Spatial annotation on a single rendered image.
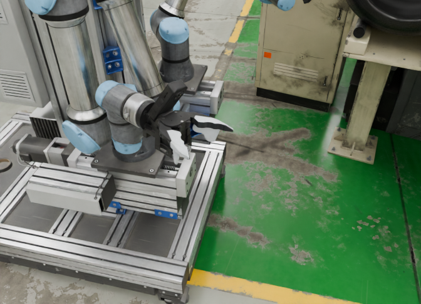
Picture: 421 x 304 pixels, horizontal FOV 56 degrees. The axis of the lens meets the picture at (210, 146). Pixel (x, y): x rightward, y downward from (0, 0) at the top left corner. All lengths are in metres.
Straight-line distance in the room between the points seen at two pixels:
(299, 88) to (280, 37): 0.38
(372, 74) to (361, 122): 0.31
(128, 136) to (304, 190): 1.39
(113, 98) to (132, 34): 0.18
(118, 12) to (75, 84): 0.21
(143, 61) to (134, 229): 0.91
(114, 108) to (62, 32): 0.21
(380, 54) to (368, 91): 0.49
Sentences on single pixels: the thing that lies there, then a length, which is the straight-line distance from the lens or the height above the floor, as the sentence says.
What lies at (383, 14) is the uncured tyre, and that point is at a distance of 1.75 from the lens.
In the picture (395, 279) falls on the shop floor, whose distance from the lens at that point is 2.03.
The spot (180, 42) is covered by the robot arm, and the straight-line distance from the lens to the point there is 1.61.
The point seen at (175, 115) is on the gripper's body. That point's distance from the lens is 0.89.
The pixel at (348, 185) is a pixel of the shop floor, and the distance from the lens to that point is 2.34.
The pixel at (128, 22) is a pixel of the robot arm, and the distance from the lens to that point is 1.05.
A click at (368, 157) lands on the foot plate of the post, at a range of 2.52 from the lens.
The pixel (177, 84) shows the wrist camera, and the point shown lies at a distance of 0.85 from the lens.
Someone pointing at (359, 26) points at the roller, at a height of 0.92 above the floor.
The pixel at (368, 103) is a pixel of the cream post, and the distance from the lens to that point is 2.36.
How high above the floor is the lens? 1.60
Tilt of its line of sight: 41 degrees down
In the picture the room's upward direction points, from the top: straight up
